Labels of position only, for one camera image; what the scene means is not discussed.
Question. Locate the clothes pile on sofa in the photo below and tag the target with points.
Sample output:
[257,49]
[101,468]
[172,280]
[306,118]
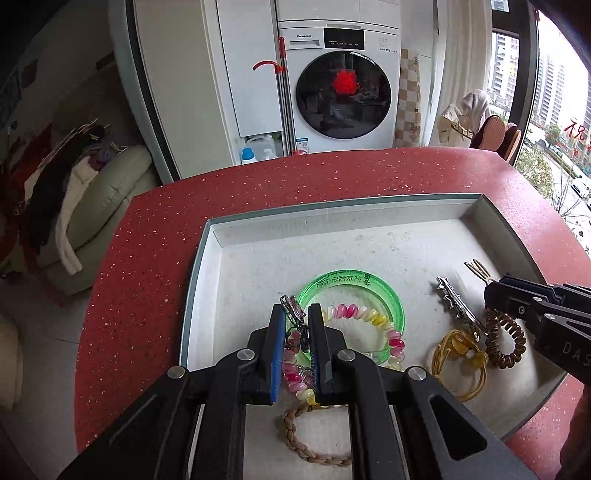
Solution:
[41,192]

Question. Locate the checkered board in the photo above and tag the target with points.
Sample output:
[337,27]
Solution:
[407,131]

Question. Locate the clear plastic jug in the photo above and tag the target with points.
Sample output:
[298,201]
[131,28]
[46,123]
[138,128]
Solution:
[263,147]

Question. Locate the brown chair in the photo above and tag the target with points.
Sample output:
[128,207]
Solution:
[510,142]
[491,135]

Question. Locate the blue cap detergent bottle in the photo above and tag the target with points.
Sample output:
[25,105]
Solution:
[248,156]

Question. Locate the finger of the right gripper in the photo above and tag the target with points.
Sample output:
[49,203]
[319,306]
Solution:
[520,303]
[550,291]

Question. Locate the green sofa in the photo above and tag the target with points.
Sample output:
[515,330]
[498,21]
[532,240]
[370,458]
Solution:
[129,172]

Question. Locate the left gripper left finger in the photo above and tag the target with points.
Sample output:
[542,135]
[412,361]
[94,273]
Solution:
[190,424]

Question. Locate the cream bag on chair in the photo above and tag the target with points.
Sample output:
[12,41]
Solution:
[458,124]

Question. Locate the beige bunny hair clip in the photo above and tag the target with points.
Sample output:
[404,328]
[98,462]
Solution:
[477,268]

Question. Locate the red handled mop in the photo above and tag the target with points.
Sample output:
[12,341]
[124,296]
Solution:
[283,90]

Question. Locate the white front-load washing machine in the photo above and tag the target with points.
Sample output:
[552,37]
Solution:
[344,84]

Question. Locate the right hand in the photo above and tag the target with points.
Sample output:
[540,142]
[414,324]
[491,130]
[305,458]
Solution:
[575,455]

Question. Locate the green translucent bangle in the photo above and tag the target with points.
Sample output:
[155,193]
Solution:
[364,305]

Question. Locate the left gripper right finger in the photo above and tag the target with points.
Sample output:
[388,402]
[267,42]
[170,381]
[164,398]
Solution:
[403,425]

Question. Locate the silver toothed hair clip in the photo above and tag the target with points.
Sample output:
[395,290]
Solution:
[461,310]

